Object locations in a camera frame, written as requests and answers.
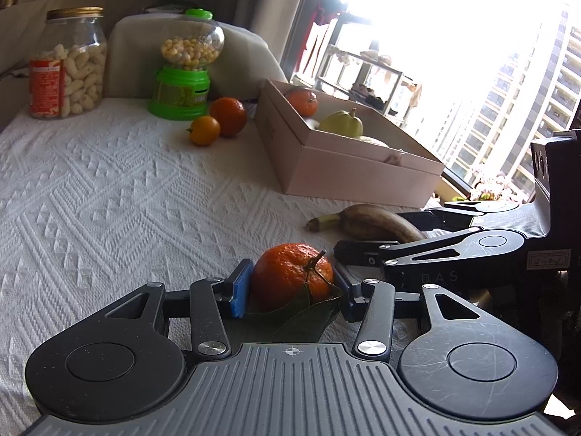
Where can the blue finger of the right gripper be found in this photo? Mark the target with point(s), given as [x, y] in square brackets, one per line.
[374, 253]
[446, 218]

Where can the mandarin with stem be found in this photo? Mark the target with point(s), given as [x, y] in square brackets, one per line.
[304, 101]

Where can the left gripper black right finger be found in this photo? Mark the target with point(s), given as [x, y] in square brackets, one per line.
[370, 302]

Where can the glass jar of peanuts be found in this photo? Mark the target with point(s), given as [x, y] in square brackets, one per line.
[67, 65]

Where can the mandarin with leaf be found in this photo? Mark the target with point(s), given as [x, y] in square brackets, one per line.
[286, 270]

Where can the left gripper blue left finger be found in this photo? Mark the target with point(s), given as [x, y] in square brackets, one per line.
[212, 300]

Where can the grey covered sofa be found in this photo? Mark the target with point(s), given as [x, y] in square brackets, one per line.
[133, 52]

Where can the dark orange mandarin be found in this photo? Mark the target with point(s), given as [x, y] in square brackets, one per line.
[231, 115]

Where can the potted plant on sill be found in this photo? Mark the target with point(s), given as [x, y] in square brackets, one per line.
[494, 188]

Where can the pink cardboard box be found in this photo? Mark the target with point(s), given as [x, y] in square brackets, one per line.
[312, 163]

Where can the green pear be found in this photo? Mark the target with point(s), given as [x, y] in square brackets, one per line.
[344, 123]
[372, 141]

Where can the green candy dispenser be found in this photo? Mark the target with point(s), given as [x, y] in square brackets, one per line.
[190, 44]

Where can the spotted banana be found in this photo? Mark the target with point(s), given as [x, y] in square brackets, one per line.
[368, 222]

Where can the small kumquat orange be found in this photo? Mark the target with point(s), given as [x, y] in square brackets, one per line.
[203, 131]

